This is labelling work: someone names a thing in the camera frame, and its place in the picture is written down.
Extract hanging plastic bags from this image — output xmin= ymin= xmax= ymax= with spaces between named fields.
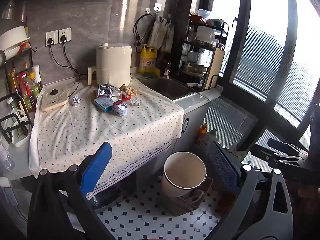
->
xmin=148 ymin=14 xmax=175 ymax=53

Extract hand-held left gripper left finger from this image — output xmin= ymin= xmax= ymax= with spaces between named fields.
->
xmin=27 ymin=142 xmax=113 ymax=240

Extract black hanging cable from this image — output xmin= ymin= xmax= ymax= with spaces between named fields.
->
xmin=133 ymin=14 xmax=156 ymax=53

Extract white floral tablecloth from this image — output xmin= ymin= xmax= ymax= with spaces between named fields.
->
xmin=29 ymin=76 xmax=185 ymax=202

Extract white laundry detergent bottle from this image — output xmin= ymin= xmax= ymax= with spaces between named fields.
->
xmin=207 ymin=128 xmax=218 ymax=143

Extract black spice rack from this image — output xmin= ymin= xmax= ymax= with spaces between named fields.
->
xmin=0 ymin=47 xmax=38 ymax=144

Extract row of seasoning bottles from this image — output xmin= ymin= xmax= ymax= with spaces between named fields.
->
xmin=7 ymin=62 xmax=38 ymax=113

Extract black plug cable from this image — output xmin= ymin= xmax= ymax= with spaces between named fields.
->
xmin=47 ymin=38 xmax=81 ymax=83
xmin=59 ymin=35 xmax=81 ymax=77

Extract steel faucet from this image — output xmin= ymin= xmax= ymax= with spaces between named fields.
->
xmin=164 ymin=60 xmax=173 ymax=79

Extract steel sink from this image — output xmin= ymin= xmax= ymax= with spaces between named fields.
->
xmin=139 ymin=77 xmax=197 ymax=101

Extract wooden cutting board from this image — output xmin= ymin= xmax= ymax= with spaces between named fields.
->
xmin=203 ymin=47 xmax=226 ymax=91

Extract cream trash bin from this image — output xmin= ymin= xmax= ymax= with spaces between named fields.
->
xmin=162 ymin=151 xmax=208 ymax=198

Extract silver foil wrapper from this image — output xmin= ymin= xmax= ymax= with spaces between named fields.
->
xmin=97 ymin=83 xmax=114 ymax=97

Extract black dish rack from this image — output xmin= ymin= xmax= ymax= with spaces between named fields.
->
xmin=179 ymin=17 xmax=230 ymax=92

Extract clear water bottle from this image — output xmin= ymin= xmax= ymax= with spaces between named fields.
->
xmin=0 ymin=141 xmax=15 ymax=172

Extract orange bottle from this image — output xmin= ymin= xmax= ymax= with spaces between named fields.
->
xmin=197 ymin=123 xmax=208 ymax=143

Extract white dishcloth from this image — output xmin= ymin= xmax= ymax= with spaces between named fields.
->
xmin=199 ymin=88 xmax=222 ymax=98

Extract white food container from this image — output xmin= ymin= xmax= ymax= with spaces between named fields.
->
xmin=196 ymin=26 xmax=216 ymax=43

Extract blue cardboard box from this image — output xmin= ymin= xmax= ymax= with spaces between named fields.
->
xmin=93 ymin=97 xmax=113 ymax=113

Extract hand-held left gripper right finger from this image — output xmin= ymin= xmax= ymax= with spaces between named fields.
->
xmin=207 ymin=141 xmax=293 ymax=240

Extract yellow detergent bottle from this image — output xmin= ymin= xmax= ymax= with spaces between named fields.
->
xmin=139 ymin=44 xmax=158 ymax=74

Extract cream air fryer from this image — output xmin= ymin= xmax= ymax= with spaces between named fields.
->
xmin=87 ymin=43 xmax=133 ymax=88

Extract brown paper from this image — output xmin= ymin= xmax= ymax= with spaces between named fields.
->
xmin=119 ymin=84 xmax=138 ymax=96

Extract white pot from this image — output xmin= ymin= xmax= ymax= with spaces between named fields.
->
xmin=0 ymin=26 xmax=31 ymax=58

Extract white plastic tray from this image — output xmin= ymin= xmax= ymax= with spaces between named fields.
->
xmin=10 ymin=121 xmax=32 ymax=147

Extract steel pot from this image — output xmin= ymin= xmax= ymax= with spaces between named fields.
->
xmin=181 ymin=61 xmax=208 ymax=77

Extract window blinds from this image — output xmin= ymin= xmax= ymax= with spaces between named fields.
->
xmin=202 ymin=0 xmax=320 ymax=162

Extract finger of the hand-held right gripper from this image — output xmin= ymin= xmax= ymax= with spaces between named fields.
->
xmin=251 ymin=150 xmax=310 ymax=170
xmin=267 ymin=139 xmax=309 ymax=155

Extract white capped oil bottle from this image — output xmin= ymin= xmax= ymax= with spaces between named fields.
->
xmin=31 ymin=65 xmax=43 ymax=93

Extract red silver wrapper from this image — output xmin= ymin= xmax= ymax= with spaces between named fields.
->
xmin=112 ymin=99 xmax=129 ymax=117

